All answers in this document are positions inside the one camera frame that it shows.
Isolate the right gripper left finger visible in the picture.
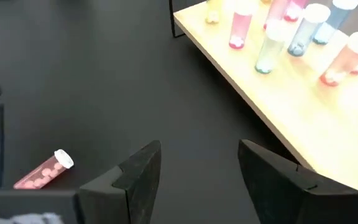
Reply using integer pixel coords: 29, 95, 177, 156
78, 139, 162, 224

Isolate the white-capped medicine bottle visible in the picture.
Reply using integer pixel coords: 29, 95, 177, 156
205, 0, 223, 25

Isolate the blue medicine bottle white cap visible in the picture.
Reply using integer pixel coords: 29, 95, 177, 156
287, 3, 331, 57
312, 0, 358, 46

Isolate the magenta medicine bottle white cap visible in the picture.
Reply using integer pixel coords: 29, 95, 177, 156
283, 0, 309, 22
263, 0, 290, 31
228, 0, 259, 50

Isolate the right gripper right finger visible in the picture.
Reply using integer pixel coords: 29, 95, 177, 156
237, 139, 358, 224

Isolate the teal medicine bottle white cap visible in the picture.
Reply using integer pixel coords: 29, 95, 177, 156
254, 20, 291, 75

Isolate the black table mat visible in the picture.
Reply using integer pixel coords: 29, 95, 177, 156
0, 0, 301, 224

